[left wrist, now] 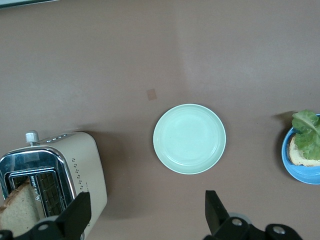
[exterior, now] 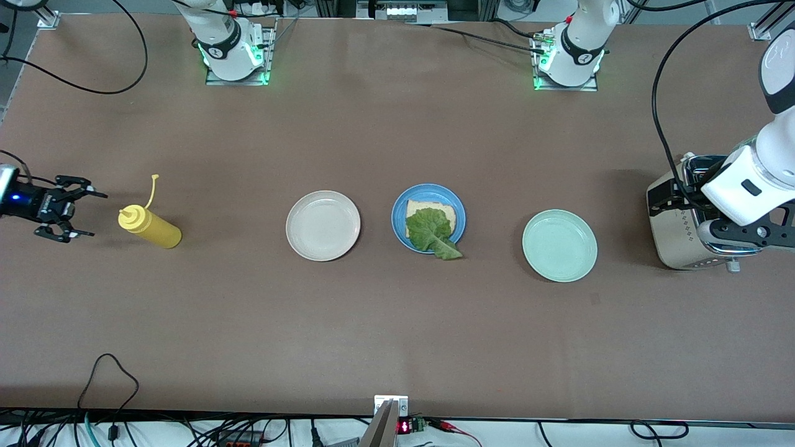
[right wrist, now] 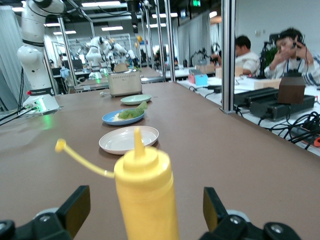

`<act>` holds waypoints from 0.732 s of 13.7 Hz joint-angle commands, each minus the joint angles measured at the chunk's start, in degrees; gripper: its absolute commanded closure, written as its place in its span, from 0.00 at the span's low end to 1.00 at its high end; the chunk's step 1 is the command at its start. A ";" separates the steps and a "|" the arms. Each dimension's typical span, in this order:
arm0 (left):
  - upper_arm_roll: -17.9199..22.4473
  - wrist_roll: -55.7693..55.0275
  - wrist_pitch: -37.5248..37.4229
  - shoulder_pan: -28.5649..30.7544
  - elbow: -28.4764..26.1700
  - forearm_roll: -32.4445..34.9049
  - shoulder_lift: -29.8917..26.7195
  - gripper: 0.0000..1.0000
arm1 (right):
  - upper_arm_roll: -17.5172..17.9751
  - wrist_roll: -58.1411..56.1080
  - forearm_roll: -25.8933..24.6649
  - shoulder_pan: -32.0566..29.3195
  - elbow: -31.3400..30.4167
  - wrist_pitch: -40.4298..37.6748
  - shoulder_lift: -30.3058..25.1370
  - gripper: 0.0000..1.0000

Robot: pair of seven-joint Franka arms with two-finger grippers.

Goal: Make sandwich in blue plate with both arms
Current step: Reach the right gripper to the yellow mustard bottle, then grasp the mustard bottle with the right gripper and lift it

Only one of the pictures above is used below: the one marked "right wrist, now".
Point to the person in striped shirt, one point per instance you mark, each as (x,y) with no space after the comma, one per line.
(287,67)

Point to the pink and blue box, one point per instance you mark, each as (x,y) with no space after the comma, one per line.
(200,80)

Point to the brown wooden house block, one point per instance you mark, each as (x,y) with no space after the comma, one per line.
(291,92)

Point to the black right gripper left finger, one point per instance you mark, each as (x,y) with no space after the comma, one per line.
(80,207)

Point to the beige chrome toaster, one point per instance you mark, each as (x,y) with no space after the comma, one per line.
(125,83)

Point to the black metal equipment box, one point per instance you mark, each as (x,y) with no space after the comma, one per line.
(250,97)
(270,110)

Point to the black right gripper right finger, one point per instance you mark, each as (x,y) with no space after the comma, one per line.
(212,207)

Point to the person in white shirt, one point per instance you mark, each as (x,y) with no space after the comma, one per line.
(247,62)

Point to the yellow squeeze bottle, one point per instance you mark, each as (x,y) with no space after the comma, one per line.
(145,187)

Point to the white round plate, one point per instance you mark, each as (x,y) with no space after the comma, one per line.
(120,142)

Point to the slim aluminium frame post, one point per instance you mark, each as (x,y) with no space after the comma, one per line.
(65,50)
(170,50)

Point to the grey curtain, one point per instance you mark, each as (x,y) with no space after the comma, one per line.
(192,42)
(7,62)

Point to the light wood block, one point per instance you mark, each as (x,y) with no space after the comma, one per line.
(267,83)

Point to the pale green round plate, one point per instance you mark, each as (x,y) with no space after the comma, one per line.
(135,100)

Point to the green lettuce leaf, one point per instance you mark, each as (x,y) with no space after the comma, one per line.
(130,113)

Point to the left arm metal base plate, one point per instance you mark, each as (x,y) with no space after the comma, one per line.
(53,110)

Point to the wide aluminium frame post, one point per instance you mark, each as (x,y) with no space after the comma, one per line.
(228,62)

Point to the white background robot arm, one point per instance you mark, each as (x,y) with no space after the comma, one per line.
(93,53)
(120,48)

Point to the blue round plate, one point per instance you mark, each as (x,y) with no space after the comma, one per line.
(107,118)

